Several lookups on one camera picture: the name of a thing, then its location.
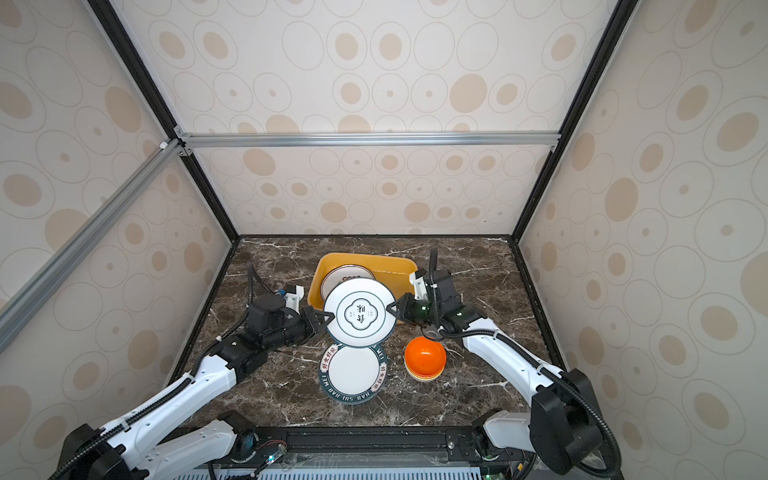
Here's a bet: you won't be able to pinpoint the white plate quatrefoil pattern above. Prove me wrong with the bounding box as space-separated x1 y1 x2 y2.
324 278 396 348

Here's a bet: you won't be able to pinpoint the white plate red characters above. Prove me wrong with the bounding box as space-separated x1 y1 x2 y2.
320 264 375 301

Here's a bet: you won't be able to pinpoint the white plate green rim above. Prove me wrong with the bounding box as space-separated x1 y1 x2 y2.
318 344 389 405

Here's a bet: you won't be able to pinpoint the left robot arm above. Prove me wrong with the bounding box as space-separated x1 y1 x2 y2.
52 293 335 479

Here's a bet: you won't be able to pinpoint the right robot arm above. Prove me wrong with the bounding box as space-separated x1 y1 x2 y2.
386 270 622 479

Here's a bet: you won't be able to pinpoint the yellow plastic bin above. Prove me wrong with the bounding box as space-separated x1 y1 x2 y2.
308 253 417 309

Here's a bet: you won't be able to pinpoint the orange bowl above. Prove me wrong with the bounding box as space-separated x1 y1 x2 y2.
404 337 447 374

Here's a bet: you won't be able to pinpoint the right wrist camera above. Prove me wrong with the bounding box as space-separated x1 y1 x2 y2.
409 269 428 301

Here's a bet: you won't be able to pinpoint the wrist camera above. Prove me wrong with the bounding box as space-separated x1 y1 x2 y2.
409 269 428 301
281 285 305 312

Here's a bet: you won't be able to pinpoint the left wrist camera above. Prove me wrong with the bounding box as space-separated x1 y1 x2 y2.
281 285 305 312

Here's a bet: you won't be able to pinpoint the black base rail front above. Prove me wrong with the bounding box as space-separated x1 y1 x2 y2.
161 424 625 480

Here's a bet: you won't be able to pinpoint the horizontal aluminium rail back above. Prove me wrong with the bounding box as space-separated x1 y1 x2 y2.
181 131 560 148

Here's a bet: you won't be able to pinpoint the diagonal aluminium rail left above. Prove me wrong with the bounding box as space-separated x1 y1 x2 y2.
1 139 181 350

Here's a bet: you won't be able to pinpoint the black frame post left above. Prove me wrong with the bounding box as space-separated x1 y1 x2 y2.
86 0 240 244

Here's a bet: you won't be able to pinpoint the black frame post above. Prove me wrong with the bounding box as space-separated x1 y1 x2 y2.
511 0 639 245
86 0 240 244

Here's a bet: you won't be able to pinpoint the black frame post right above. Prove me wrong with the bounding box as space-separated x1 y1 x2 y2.
511 0 639 245

